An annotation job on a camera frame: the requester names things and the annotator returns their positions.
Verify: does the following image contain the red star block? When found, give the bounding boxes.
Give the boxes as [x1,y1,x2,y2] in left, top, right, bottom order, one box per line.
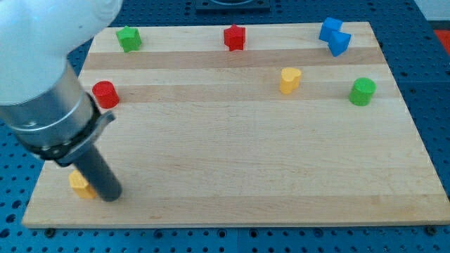
[223,24,246,51]

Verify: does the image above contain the yellow pentagon block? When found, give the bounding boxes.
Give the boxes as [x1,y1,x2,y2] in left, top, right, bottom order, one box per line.
[68,169,97,199]

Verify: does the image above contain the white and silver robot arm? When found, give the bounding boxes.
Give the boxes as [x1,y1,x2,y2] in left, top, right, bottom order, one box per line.
[1,0,122,202]

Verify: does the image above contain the yellow heart block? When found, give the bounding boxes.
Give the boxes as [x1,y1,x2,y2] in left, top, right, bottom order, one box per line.
[279,67,302,94]

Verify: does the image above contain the wooden board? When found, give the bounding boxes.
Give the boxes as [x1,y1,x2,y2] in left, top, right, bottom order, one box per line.
[22,22,449,228]

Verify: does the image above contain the green star block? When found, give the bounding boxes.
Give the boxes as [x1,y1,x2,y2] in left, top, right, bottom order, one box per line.
[115,26,142,53]

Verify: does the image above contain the blue triangular block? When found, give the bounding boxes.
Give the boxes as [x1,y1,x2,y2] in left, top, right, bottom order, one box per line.
[328,31,352,57]

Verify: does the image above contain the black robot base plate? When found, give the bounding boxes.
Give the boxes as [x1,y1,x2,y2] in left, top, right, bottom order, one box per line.
[193,0,271,13]

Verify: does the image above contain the blue cube block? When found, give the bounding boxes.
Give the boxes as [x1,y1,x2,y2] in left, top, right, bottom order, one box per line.
[319,17,343,41]

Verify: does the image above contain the red cylinder block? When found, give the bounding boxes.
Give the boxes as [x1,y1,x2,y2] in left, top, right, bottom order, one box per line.
[92,81,120,109]

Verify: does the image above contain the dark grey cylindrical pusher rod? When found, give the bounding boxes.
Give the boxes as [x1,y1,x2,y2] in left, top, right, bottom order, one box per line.
[73,145,122,202]

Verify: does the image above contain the green cylinder block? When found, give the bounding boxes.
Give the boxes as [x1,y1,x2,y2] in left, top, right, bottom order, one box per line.
[349,77,377,106]

